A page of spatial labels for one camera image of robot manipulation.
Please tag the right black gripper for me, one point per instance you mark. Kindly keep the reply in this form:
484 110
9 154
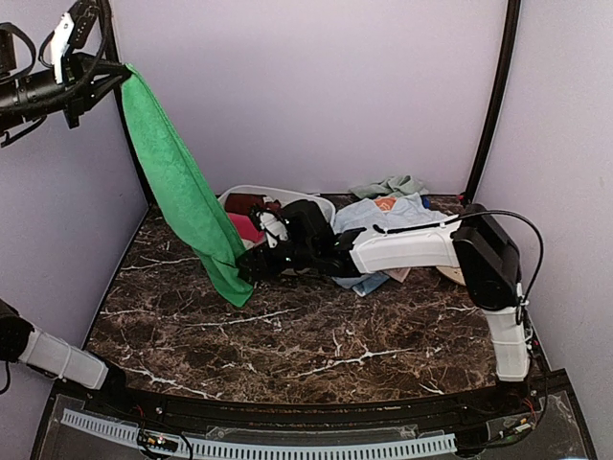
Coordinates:
254 255

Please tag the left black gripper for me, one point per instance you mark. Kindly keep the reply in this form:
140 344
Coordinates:
95 87

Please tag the green microfiber towel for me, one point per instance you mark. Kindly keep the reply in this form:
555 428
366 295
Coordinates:
188 205

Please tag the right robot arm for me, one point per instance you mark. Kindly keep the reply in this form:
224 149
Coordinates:
299 237

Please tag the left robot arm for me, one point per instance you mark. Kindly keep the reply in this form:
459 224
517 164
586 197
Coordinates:
27 99

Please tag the pink rolled towel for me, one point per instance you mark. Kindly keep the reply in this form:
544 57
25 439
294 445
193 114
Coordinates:
246 229

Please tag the brown rolled towel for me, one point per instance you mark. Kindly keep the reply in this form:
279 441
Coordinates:
243 204

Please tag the white plastic basin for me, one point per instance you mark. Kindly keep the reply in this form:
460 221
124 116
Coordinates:
284 196

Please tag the orange patterned cloth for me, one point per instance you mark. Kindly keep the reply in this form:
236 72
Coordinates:
385 203

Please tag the light blue crumpled towel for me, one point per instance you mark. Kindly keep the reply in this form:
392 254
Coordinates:
408 211

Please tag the sage green crumpled towel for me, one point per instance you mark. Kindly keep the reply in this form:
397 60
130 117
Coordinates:
394 186

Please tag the small circuit board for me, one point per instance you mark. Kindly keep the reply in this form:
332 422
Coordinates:
156 442

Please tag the left black frame post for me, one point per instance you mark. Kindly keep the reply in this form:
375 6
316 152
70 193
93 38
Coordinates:
126 104

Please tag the black frame post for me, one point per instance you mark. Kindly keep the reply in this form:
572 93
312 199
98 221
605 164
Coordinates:
126 104
496 99

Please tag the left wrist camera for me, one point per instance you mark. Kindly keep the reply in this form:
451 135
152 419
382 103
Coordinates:
71 33

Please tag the white slotted cable duct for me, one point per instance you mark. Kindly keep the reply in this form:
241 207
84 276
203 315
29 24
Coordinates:
261 445

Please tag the right black frame post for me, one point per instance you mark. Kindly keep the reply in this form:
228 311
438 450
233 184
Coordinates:
496 99

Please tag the black front rail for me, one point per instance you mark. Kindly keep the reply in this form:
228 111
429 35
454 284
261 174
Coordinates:
459 410

